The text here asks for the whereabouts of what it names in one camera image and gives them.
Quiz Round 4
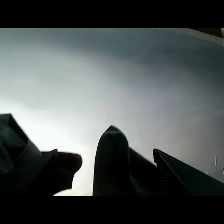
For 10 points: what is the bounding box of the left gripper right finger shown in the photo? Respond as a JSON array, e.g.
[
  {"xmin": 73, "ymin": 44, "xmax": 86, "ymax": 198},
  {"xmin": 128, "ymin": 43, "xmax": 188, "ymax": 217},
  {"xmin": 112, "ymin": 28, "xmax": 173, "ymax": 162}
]
[{"xmin": 152, "ymin": 148, "xmax": 224, "ymax": 197}]

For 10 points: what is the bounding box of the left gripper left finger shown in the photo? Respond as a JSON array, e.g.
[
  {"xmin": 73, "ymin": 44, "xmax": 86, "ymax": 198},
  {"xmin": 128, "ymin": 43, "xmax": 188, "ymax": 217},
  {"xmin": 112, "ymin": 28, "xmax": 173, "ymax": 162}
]
[{"xmin": 0, "ymin": 113, "xmax": 83, "ymax": 197}]

